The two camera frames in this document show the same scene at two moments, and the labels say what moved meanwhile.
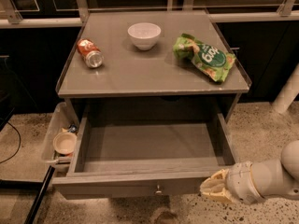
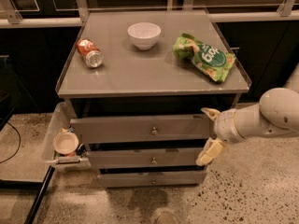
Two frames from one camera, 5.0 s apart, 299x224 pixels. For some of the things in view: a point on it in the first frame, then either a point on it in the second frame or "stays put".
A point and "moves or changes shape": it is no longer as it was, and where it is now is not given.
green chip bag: x=210 y=59 stays put
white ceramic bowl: x=144 y=35 stays put
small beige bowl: x=64 y=143 stays put
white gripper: x=239 y=181 to x=224 y=125
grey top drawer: x=146 y=156 moves or changes shape
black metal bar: x=38 y=196 stays put
